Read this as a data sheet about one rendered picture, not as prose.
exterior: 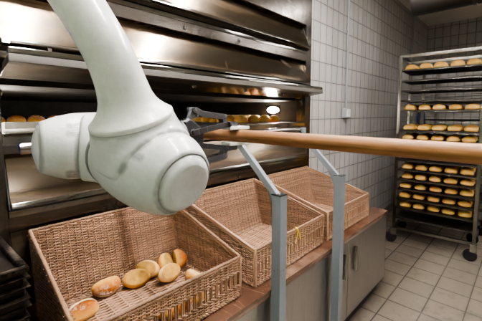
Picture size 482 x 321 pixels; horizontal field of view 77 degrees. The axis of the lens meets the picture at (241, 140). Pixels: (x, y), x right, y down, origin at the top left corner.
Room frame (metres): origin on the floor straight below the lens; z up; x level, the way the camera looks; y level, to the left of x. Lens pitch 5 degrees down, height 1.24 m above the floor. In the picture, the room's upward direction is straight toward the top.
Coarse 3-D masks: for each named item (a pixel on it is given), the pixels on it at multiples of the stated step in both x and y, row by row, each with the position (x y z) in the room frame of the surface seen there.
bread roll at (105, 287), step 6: (114, 276) 1.05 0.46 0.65; (102, 282) 1.01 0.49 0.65; (108, 282) 1.02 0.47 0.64; (114, 282) 1.03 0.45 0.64; (96, 288) 1.00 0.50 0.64; (102, 288) 1.00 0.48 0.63; (108, 288) 1.01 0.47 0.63; (114, 288) 1.02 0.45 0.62; (96, 294) 0.99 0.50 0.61; (102, 294) 1.00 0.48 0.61; (108, 294) 1.01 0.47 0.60
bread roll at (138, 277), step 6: (132, 270) 1.09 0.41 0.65; (138, 270) 1.09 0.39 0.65; (144, 270) 1.10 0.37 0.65; (126, 276) 1.06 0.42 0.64; (132, 276) 1.07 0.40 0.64; (138, 276) 1.08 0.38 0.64; (144, 276) 1.08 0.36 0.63; (150, 276) 1.10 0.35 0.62; (126, 282) 1.05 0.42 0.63; (132, 282) 1.06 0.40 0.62; (138, 282) 1.06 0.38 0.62; (144, 282) 1.07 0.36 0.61
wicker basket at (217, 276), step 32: (64, 224) 1.05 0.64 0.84; (96, 224) 1.12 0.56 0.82; (128, 224) 1.21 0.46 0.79; (160, 224) 1.29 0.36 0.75; (192, 224) 1.24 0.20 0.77; (32, 256) 0.95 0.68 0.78; (64, 256) 1.02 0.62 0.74; (96, 256) 1.09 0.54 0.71; (128, 256) 1.17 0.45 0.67; (192, 256) 1.24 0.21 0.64; (224, 256) 1.10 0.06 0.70; (64, 288) 1.00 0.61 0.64; (128, 288) 1.08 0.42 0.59; (160, 288) 1.07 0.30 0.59; (224, 288) 1.07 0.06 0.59; (64, 320) 0.72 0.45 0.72; (96, 320) 0.90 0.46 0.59; (128, 320) 0.75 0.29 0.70; (192, 320) 0.89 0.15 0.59
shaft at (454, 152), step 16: (272, 144) 0.65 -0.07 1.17; (288, 144) 0.62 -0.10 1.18; (304, 144) 0.59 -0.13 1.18; (320, 144) 0.57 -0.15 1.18; (336, 144) 0.54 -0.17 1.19; (352, 144) 0.53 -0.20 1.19; (368, 144) 0.51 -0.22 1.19; (384, 144) 0.49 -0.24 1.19; (400, 144) 0.48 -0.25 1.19; (416, 144) 0.46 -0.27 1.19; (432, 144) 0.45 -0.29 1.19; (448, 144) 0.44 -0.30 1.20; (464, 144) 0.43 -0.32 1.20; (480, 144) 0.42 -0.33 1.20; (448, 160) 0.44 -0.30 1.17; (464, 160) 0.42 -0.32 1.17; (480, 160) 0.41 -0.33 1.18
